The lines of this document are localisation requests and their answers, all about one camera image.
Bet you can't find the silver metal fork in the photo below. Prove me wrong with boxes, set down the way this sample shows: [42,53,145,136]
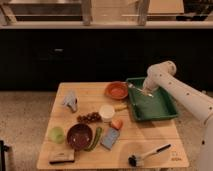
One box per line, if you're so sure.
[128,83,154,98]

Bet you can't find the green plastic tray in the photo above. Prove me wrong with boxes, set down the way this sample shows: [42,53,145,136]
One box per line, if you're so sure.
[126,77,178,122]

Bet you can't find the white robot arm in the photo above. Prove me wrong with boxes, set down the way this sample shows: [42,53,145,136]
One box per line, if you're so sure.
[142,61,213,171]

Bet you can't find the red orange bowl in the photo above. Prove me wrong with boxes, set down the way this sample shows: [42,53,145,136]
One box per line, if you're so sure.
[105,81,128,100]

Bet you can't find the dark maroon bowl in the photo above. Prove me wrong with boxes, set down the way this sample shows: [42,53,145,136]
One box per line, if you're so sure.
[67,124,93,151]

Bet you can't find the yellow corn piece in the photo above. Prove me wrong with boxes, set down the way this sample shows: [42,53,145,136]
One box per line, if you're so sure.
[114,104,128,112]

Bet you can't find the white cup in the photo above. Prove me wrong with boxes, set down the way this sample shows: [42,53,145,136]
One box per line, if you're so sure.
[99,105,115,122]

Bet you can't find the bunch of dark grapes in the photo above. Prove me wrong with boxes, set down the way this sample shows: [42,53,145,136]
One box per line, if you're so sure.
[77,112,102,124]

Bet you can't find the grey blue crumpled cloth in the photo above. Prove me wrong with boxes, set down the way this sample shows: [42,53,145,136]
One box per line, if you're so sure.
[62,91,78,113]

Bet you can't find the orange carrot piece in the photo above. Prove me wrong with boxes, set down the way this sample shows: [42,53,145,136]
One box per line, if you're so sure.
[110,119,123,130]

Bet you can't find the wooden folding table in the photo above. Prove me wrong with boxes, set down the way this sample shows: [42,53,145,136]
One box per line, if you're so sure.
[37,82,189,171]

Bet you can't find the green cucumber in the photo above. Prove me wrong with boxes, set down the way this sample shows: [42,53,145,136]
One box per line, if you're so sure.
[85,127,103,151]

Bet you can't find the blue sponge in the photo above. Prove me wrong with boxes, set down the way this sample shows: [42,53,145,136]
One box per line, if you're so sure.
[101,128,120,150]

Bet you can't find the green apple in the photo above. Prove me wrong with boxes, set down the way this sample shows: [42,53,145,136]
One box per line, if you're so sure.
[49,127,65,144]

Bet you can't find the black and white dish brush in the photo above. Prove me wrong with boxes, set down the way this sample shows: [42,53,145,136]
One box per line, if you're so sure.
[128,144,171,167]

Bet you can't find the wooden block with black base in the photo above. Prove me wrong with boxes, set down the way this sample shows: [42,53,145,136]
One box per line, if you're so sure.
[49,149,75,164]

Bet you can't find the wooden window frame shelf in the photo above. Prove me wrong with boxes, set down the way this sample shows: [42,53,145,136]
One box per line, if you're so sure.
[0,0,213,29]

